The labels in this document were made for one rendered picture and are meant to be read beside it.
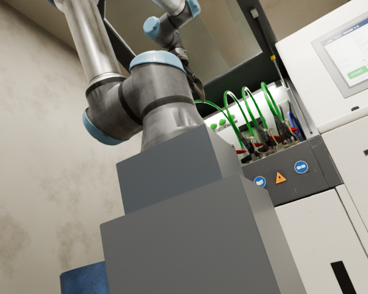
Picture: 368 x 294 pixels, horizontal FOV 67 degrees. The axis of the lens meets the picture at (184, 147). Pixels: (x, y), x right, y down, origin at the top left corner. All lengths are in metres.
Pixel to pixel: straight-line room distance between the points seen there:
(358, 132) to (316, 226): 0.30
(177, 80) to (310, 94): 0.81
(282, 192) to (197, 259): 0.59
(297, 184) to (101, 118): 0.61
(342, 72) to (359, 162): 0.49
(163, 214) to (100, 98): 0.34
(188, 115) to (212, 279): 0.28
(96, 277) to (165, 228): 2.08
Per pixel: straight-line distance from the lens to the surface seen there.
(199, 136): 0.44
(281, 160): 0.95
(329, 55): 1.38
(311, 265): 0.94
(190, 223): 0.39
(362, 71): 1.30
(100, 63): 0.71
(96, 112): 0.66
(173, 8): 1.05
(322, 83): 1.30
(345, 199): 0.92
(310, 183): 0.93
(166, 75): 0.57
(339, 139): 0.94
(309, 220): 0.93
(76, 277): 2.52
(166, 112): 0.52
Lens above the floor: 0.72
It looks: 21 degrees up
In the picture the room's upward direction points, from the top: 16 degrees counter-clockwise
